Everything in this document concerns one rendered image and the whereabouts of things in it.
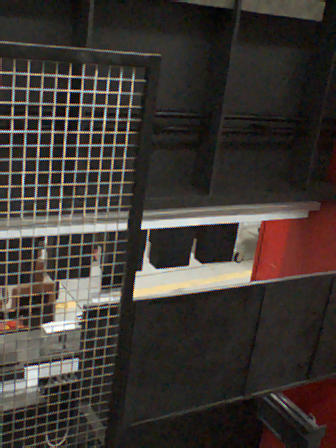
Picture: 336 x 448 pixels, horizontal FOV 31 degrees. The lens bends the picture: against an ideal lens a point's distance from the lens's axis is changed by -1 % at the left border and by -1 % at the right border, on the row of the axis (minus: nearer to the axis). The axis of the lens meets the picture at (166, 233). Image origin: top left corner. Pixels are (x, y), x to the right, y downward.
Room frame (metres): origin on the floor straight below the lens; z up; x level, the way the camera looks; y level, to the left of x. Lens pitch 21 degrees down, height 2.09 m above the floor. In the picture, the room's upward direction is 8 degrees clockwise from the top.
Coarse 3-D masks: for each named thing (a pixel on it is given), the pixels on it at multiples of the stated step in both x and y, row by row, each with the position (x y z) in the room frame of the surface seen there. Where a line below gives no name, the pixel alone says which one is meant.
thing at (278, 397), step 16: (256, 400) 1.86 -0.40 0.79; (272, 400) 1.80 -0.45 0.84; (288, 400) 1.79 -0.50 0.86; (256, 416) 1.83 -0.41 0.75; (272, 416) 1.77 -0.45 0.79; (288, 416) 1.72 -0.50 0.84; (304, 416) 1.71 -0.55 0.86; (272, 432) 1.75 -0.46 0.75; (288, 432) 1.70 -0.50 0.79; (304, 432) 1.63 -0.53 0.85; (320, 432) 1.64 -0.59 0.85
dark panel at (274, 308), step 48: (240, 288) 1.64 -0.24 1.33; (288, 288) 1.75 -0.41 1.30; (96, 336) 1.41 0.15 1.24; (144, 336) 1.49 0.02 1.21; (192, 336) 1.57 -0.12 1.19; (240, 336) 1.67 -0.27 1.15; (288, 336) 1.78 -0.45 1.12; (96, 384) 1.42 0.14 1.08; (144, 384) 1.50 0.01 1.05; (192, 384) 1.59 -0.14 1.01; (240, 384) 1.69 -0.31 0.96; (288, 384) 1.80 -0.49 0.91
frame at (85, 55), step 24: (0, 48) 1.01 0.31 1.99; (24, 48) 1.03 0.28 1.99; (48, 48) 1.05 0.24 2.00; (72, 48) 1.08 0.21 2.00; (144, 96) 1.16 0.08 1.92; (144, 120) 1.16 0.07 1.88; (144, 144) 1.16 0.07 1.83; (144, 168) 1.16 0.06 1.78; (144, 192) 1.17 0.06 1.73; (120, 312) 1.16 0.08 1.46; (120, 336) 1.16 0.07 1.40; (120, 360) 1.16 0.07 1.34; (120, 384) 1.16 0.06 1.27
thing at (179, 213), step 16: (176, 208) 1.86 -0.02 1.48; (192, 208) 1.88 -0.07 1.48; (208, 208) 1.90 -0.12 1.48; (224, 208) 1.93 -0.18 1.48; (240, 208) 1.96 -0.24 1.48; (256, 208) 2.00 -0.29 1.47; (272, 208) 2.03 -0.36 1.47; (288, 208) 2.08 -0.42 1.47; (304, 208) 2.11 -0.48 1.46; (0, 224) 1.54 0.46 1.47; (16, 224) 1.56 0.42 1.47; (48, 224) 1.61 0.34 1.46; (64, 224) 1.63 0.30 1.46; (80, 224) 1.66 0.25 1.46
